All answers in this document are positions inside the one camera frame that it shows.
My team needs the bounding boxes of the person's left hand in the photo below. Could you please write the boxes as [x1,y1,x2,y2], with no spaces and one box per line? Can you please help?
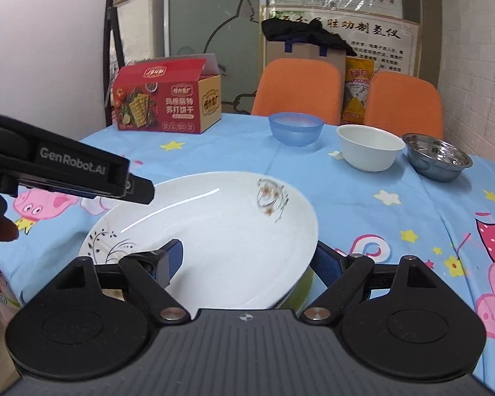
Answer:
[0,218,19,243]

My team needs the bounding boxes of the white floral plate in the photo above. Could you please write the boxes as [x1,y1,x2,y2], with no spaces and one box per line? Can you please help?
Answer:
[78,171,319,310]

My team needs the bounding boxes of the red cracker box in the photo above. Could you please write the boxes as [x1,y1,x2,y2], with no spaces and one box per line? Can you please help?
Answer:
[111,53,222,134]

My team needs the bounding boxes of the frosted glass door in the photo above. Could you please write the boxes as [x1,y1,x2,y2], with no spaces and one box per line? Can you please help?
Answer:
[165,0,265,115]

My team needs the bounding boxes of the beige framed wall poster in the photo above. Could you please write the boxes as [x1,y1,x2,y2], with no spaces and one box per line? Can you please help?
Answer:
[259,4,421,78]

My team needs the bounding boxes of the orange chair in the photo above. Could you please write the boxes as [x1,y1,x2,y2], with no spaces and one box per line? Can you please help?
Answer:
[363,71,444,139]
[251,58,344,126]

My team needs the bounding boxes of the brown paper bag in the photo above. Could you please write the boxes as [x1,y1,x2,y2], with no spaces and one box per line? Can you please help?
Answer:
[265,39,347,91]

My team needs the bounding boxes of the yellow snack bag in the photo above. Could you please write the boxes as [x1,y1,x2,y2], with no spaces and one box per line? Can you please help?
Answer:
[342,57,375,126]

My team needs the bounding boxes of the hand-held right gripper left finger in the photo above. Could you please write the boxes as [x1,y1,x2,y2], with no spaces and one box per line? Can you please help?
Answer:
[49,239,191,325]

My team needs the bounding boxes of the blue cartoon printed tablecloth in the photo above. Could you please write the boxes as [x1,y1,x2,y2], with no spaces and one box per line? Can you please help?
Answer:
[0,112,495,380]

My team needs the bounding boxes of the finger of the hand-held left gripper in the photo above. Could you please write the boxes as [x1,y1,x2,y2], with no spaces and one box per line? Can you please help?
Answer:
[126,175,156,205]

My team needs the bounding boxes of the blue plastic bowl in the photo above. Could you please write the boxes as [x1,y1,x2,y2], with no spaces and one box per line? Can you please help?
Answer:
[268,112,325,148]

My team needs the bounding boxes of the black metal stand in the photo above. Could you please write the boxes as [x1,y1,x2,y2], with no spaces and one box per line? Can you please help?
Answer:
[103,0,126,126]

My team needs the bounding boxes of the black cloth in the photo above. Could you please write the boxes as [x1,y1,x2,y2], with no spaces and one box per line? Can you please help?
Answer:
[261,17,357,56]

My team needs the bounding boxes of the stainless steel bowl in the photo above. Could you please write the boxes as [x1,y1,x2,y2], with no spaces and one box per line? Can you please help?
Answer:
[402,133,473,182]

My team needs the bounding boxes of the green plate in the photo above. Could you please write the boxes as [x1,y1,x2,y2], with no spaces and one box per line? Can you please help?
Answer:
[272,265,315,310]

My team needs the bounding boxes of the white bowl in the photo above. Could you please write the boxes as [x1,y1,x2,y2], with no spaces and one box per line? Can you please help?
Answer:
[337,124,406,173]

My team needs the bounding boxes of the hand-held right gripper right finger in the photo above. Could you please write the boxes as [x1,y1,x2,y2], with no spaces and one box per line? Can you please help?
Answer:
[300,242,443,324]

